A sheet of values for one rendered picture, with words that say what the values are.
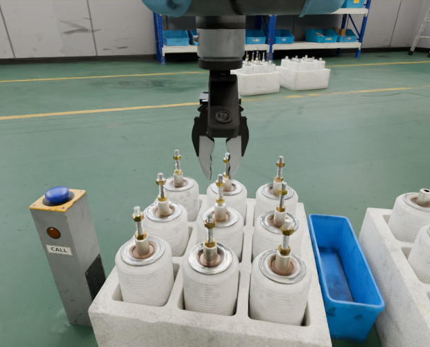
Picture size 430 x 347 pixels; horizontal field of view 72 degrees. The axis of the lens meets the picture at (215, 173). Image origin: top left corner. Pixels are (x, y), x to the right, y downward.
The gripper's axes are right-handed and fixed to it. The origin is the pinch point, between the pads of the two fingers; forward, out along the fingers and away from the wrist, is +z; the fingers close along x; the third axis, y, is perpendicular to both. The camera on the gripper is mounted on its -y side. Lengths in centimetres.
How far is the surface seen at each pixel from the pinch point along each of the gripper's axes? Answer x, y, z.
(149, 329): 11.7, -17.2, 19.5
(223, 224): -0.7, -2.1, 9.7
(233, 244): -2.8, -3.3, 13.8
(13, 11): 293, 445, -38
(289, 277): -10.3, -15.6, 9.6
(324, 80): -109, 251, 28
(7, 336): 46, -8, 35
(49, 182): 70, 60, 35
